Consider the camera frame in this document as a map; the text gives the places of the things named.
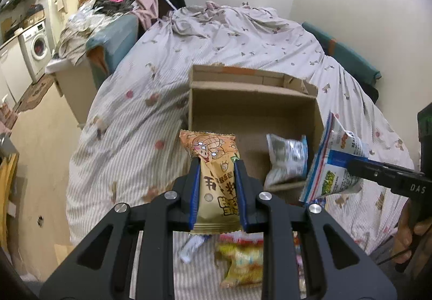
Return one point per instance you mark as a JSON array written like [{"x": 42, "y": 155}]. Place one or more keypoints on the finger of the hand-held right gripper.
[{"x": 388, "y": 175}]

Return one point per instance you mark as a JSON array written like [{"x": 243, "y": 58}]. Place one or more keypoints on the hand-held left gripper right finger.
[{"x": 239, "y": 192}]

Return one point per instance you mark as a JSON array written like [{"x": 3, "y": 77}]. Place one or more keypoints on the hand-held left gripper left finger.
[{"x": 195, "y": 192}]

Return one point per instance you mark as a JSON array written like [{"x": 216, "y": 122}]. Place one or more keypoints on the orange snack packet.
[{"x": 216, "y": 165}]

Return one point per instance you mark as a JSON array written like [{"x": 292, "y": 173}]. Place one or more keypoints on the blue white snack packet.
[{"x": 329, "y": 180}]

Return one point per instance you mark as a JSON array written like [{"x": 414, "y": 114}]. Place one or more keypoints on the cardboard box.
[{"x": 243, "y": 107}]

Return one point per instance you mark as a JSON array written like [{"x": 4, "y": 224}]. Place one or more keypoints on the person's right hand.
[{"x": 410, "y": 242}]

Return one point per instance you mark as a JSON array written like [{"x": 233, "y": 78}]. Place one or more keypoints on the pink snack packet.
[{"x": 241, "y": 237}]

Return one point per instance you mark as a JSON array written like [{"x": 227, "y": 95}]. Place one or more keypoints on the small white packet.
[{"x": 189, "y": 249}]

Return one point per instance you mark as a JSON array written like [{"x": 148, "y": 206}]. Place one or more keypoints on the silver snack packet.
[{"x": 287, "y": 155}]

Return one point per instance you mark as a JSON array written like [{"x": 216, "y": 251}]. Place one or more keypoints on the yellow snack packet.
[{"x": 241, "y": 263}]

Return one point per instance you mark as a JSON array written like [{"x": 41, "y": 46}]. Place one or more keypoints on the teal cushion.
[{"x": 344, "y": 53}]

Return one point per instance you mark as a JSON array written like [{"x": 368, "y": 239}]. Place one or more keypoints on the printed bed sheet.
[{"x": 236, "y": 40}]

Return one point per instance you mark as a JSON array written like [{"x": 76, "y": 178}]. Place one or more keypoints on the beige low cabinet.
[{"x": 74, "y": 90}]

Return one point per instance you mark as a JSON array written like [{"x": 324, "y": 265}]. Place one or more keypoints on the teal storage bin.
[{"x": 114, "y": 40}]

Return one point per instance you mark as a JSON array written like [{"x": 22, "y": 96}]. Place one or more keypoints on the patterned rug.
[{"x": 35, "y": 92}]

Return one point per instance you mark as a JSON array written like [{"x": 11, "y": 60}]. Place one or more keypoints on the crumpled pale cloth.
[{"x": 77, "y": 36}]

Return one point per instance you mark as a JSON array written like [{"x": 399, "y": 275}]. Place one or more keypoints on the white washing machine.
[{"x": 37, "y": 50}]

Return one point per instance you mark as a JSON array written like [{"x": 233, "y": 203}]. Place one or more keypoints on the white cabinet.
[{"x": 13, "y": 67}]

